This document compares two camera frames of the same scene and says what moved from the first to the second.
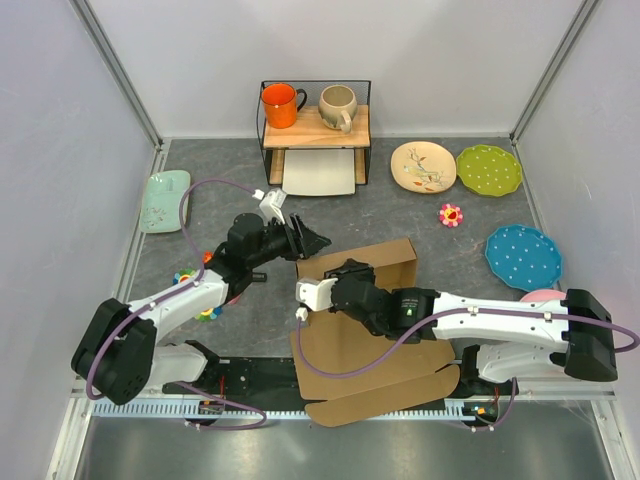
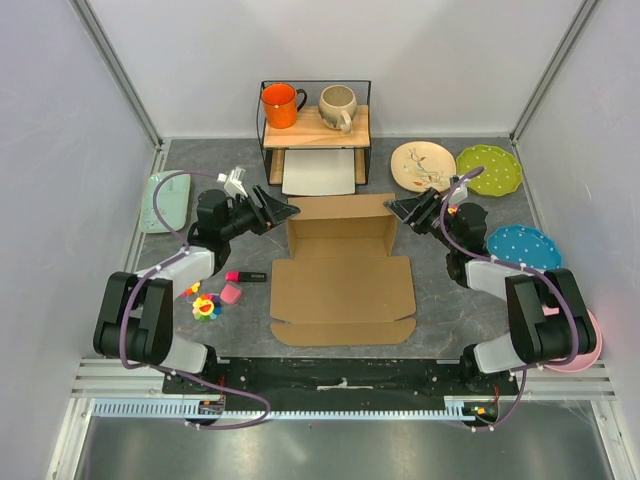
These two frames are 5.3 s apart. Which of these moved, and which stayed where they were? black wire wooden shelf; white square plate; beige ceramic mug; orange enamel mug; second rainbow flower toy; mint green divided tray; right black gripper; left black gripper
Moved: left black gripper; right black gripper
Stayed: mint green divided tray; second rainbow flower toy; black wire wooden shelf; orange enamel mug; white square plate; beige ceramic mug
